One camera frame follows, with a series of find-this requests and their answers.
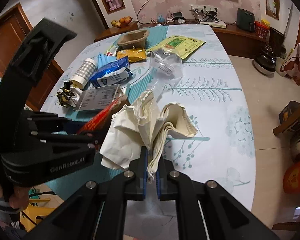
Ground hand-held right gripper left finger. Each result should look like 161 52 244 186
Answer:
24 152 148 240

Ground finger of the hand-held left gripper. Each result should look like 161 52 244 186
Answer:
32 129 101 150
27 111 78 130

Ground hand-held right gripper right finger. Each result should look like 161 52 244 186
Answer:
156 156 280 240

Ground red snack packet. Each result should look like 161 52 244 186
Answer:
76 96 127 135

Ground white paper bag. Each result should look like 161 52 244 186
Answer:
100 90 198 181

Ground grey box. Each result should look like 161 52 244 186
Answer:
74 83 127 113

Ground checked white cup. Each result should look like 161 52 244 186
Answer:
72 58 98 89

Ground blue milk packet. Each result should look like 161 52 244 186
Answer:
89 56 133 88

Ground blue face mask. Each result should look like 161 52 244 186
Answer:
96 53 118 69

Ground brown pulp tray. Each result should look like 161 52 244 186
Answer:
117 29 150 49

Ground yellow green printed bag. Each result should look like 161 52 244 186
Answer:
147 35 206 60

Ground person's left hand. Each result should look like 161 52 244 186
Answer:
0 175 30 210

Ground gold foil wrapper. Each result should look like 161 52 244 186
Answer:
56 80 84 108

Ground yellow plastic chair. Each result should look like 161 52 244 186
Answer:
19 197 58 232

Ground leaf print tablecloth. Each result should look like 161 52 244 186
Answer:
40 24 256 213

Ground wooden door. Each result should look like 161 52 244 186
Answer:
0 3 63 111

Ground yellow snack packet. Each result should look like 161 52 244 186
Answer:
116 47 148 63

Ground clear plastic bottle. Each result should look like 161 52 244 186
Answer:
145 47 184 98

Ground bowl of fruit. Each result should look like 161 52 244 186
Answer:
111 16 133 28

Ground pink dumbbells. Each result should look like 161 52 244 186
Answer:
107 0 122 12

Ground red gift box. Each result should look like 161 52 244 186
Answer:
283 158 300 195

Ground dark cardboard box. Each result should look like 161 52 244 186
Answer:
278 100 300 133

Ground dark ceramic jar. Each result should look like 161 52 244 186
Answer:
254 44 278 76

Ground wooden television cabinet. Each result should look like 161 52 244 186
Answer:
94 19 269 58

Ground white set-top box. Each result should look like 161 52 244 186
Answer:
199 20 227 29

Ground white bucket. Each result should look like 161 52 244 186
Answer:
277 56 288 77

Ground white power strip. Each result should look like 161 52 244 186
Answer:
189 4 215 11

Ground black air fryer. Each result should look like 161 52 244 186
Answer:
236 8 256 33

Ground red plastic basket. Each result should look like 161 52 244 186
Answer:
255 20 271 39

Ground dark brown bin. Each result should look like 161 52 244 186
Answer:
268 27 287 53

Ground red and white cloth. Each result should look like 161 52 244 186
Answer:
282 42 300 81

